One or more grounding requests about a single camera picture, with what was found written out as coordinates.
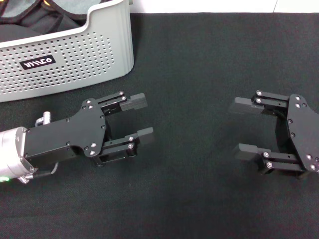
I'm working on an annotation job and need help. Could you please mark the left arm connector cable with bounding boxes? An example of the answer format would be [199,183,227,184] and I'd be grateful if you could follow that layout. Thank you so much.
[17,111,60,184]

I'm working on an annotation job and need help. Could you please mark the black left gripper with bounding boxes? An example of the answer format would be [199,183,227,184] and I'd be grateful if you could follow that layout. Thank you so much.
[24,98,127,167]

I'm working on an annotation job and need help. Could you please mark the black cloth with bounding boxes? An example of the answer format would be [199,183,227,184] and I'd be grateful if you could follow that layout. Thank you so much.
[0,13,84,44]

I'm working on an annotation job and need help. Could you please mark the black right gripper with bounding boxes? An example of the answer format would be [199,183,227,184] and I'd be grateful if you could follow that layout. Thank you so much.
[227,89,319,180]

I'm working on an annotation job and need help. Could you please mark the grey perforated storage box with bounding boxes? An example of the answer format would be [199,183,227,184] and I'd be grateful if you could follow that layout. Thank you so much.
[0,0,135,103]

